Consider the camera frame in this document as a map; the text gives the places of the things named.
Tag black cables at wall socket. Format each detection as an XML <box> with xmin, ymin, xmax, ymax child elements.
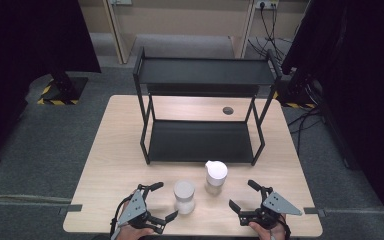
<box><xmin>247</xmin><ymin>2</ymin><xmax>287</xmax><ymax>64</ymax></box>

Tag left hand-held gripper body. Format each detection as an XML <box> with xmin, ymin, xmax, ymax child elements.
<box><xmin>109</xmin><ymin>188</ymin><xmax>155</xmax><ymax>240</ymax></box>

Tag person's right hand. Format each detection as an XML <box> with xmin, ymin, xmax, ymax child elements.
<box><xmin>248</xmin><ymin>219</ymin><xmax>290</xmax><ymax>240</ymax></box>

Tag beige desk frame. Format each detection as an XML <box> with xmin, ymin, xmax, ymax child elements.
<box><xmin>78</xmin><ymin>0</ymin><xmax>311</xmax><ymax>65</ymax></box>

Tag black cables on floor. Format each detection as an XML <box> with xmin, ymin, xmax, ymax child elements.
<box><xmin>287</xmin><ymin>105</ymin><xmax>325</xmax><ymax>158</ymax></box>

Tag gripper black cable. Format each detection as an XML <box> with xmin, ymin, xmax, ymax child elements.
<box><xmin>109</xmin><ymin>195</ymin><xmax>133</xmax><ymax>238</ymax></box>
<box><xmin>278</xmin><ymin>213</ymin><xmax>292</xmax><ymax>240</ymax></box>

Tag clear jar with white powder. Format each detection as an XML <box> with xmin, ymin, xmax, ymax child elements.
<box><xmin>173</xmin><ymin>179</ymin><xmax>196</xmax><ymax>215</ymax></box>

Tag black stand base striped tape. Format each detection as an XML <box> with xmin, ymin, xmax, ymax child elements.
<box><xmin>36</xmin><ymin>71</ymin><xmax>90</xmax><ymax>107</ymax></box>
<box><xmin>273</xmin><ymin>68</ymin><xmax>318</xmax><ymax>110</ymax></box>

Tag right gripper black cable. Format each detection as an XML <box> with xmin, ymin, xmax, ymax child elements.
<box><xmin>278</xmin><ymin>213</ymin><xmax>292</xmax><ymax>240</ymax></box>

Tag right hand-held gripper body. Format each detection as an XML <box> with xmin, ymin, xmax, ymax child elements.
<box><xmin>237</xmin><ymin>191</ymin><xmax>304</xmax><ymax>231</ymax></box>

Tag clear bottle with white spout lid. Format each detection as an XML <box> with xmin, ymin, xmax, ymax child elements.
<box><xmin>204</xmin><ymin>160</ymin><xmax>229</xmax><ymax>196</ymax></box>

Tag beige floor strip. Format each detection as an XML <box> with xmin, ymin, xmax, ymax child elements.
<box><xmin>0</xmin><ymin>194</ymin><xmax>73</xmax><ymax>205</ymax></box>

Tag grey floor tape piece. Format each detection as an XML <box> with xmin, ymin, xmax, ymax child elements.
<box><xmin>303</xmin><ymin>206</ymin><xmax>327</xmax><ymax>218</ymax></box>
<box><xmin>58</xmin><ymin>203</ymin><xmax>83</xmax><ymax>216</ymax></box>

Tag person's left hand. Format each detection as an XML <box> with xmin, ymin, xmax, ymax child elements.
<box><xmin>115</xmin><ymin>226</ymin><xmax>155</xmax><ymax>240</ymax></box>

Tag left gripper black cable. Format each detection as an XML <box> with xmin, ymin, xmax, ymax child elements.
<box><xmin>109</xmin><ymin>195</ymin><xmax>133</xmax><ymax>238</ymax></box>

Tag white wall power socket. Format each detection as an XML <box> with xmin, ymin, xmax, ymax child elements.
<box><xmin>254</xmin><ymin>0</ymin><xmax>280</xmax><ymax>10</ymax></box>

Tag black curtain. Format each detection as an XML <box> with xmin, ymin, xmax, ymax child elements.
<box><xmin>281</xmin><ymin>0</ymin><xmax>384</xmax><ymax>234</ymax></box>
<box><xmin>0</xmin><ymin>0</ymin><xmax>102</xmax><ymax>172</ymax></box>

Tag black two-tier metal rack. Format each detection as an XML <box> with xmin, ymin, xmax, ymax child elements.
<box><xmin>132</xmin><ymin>46</ymin><xmax>284</xmax><ymax>167</ymax></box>

